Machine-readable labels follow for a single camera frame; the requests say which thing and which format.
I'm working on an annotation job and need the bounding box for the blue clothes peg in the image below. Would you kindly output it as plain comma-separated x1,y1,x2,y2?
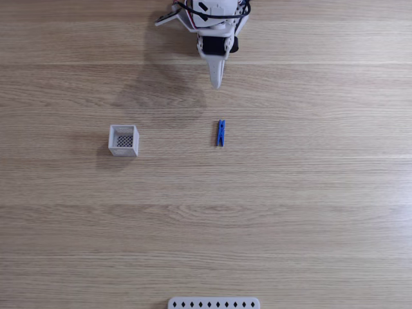
216,119,227,147

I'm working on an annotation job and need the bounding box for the small white lattice crate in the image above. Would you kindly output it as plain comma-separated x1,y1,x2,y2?
108,124,140,158

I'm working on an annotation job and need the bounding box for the white perforated plate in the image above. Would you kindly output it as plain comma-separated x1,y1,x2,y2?
167,297,261,309

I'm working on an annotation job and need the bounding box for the red white black servo cable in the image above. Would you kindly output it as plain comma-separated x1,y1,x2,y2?
172,0,198,30

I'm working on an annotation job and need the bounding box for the black camera cable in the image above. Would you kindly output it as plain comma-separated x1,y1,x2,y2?
183,0,252,24

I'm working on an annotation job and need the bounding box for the black camera circuit board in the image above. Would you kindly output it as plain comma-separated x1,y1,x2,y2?
154,11,181,27

